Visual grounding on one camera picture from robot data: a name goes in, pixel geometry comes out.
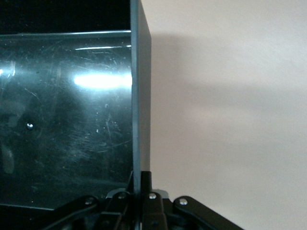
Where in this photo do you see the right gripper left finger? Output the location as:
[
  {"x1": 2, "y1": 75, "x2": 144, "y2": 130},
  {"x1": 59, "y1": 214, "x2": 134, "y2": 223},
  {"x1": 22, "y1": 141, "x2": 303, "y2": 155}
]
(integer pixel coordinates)
[{"x1": 43, "y1": 171, "x2": 139, "y2": 230}]

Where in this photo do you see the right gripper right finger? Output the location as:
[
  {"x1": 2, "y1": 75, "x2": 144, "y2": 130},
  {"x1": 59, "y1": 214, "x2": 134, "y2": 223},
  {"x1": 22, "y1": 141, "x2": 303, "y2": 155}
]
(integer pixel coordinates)
[{"x1": 140, "y1": 171, "x2": 244, "y2": 230}]

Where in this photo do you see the black rectangular tray box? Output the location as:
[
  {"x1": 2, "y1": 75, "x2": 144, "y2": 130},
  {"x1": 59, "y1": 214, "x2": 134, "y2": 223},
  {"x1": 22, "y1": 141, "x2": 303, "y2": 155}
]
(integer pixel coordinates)
[{"x1": 0, "y1": 0, "x2": 152, "y2": 211}]

